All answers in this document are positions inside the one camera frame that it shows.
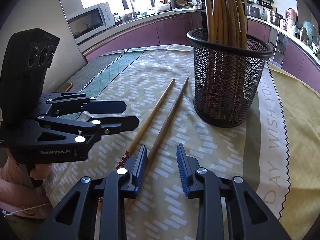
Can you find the lone wooden chopstick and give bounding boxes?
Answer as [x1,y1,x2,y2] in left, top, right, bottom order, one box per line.
[237,0,247,49]

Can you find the pink sleeve left forearm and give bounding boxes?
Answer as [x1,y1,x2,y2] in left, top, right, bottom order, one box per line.
[1,148,53,219]

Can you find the person left hand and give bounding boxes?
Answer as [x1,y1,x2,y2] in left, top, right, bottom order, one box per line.
[30,164,52,180]

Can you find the patterned beige green tablecloth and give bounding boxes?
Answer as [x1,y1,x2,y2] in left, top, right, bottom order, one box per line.
[42,44,292,240]

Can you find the white microwave oven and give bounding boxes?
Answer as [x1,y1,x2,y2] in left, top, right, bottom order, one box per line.
[67,3,116,44]

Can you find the purple lower cabinets left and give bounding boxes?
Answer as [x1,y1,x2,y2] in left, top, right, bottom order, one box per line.
[79,9,202,62]

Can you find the purple cabinets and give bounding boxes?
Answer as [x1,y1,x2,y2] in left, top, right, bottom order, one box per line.
[247,16,319,92]
[79,9,202,62]

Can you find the yellow green cloth mat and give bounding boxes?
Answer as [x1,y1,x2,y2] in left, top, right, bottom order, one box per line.
[269,64,319,239]

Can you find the black mesh utensil cup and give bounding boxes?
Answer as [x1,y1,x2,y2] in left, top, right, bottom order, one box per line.
[187,28,272,128]

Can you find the purple lower cabinets right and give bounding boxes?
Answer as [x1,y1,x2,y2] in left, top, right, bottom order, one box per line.
[247,16,319,92]

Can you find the teal round appliance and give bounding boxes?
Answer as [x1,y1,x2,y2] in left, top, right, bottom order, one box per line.
[303,21,318,46]

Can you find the steel cooking pot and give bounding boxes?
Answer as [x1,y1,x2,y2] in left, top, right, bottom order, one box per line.
[270,10,283,27]

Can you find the pink electric kettle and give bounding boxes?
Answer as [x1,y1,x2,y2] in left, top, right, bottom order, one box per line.
[286,8,297,25]

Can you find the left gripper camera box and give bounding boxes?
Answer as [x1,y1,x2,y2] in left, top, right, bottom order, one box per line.
[1,28,60,121]

